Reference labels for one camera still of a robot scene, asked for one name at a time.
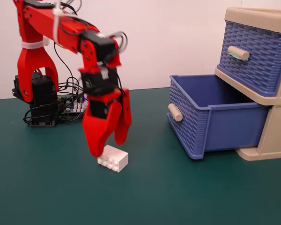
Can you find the black arm servo cables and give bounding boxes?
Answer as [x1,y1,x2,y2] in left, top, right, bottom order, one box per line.
[58,0,129,59]

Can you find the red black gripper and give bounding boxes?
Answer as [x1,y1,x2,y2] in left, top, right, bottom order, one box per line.
[77,62,133,158]

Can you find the white zip tie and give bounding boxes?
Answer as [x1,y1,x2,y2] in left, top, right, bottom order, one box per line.
[52,1,70,49]
[22,37,50,50]

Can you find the white toy brick cube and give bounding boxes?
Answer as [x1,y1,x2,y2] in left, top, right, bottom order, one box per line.
[97,144,129,173]

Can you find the dark green table mat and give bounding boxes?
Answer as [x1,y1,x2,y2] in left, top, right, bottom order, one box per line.
[0,87,281,225]

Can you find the black controller circuit board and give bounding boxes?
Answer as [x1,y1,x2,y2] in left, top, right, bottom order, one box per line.
[57,95,89,122]

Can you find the blue woven drawer beige handle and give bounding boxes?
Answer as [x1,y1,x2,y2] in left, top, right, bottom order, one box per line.
[166,74,272,160]
[216,20,281,97]

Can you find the black base wire bundle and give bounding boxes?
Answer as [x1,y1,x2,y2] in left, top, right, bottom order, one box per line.
[23,42,85,125]

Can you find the beige plastic drawer cabinet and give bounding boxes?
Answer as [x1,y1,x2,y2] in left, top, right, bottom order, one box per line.
[214,7,281,161]

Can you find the green tape strip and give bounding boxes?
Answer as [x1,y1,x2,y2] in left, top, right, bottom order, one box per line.
[228,52,249,62]

